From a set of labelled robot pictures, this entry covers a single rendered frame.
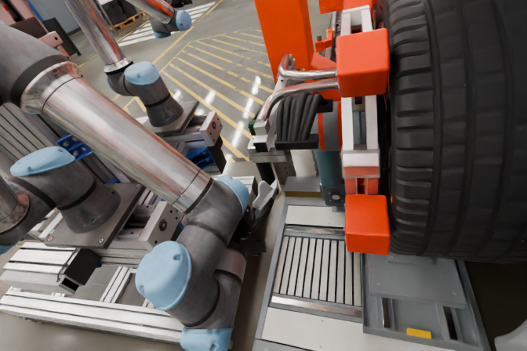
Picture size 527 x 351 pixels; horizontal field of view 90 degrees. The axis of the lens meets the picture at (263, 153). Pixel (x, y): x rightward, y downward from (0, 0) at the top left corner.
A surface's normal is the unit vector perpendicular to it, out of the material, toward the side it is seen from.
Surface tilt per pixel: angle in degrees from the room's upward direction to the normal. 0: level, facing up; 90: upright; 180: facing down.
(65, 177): 90
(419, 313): 0
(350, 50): 35
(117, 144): 65
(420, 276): 0
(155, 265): 9
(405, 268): 0
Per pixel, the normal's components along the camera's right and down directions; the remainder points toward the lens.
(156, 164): 0.35, -0.04
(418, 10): -0.32, -0.45
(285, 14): -0.23, 0.68
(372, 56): -0.34, -0.21
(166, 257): -0.39, -0.73
